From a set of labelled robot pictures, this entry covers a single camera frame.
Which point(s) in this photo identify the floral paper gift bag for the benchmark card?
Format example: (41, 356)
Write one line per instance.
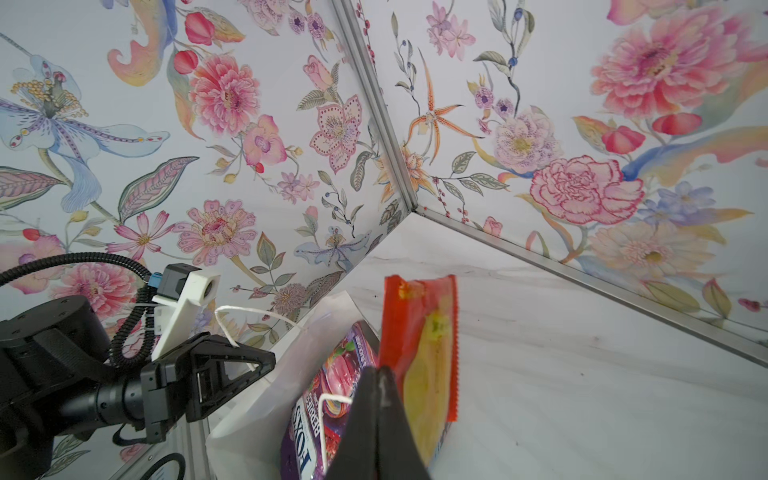
(247, 441)

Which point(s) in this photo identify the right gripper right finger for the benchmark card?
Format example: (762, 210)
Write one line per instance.
(397, 455)

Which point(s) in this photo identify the red snack packet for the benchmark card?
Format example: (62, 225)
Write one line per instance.
(419, 343)

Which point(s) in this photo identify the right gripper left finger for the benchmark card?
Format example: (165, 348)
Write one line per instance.
(356, 456)

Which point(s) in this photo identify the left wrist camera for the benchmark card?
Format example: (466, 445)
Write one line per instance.
(182, 290)

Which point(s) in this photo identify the purple Fox's berries candy bag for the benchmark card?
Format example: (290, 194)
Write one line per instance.
(319, 417)

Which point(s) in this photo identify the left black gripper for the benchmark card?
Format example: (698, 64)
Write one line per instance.
(56, 378)

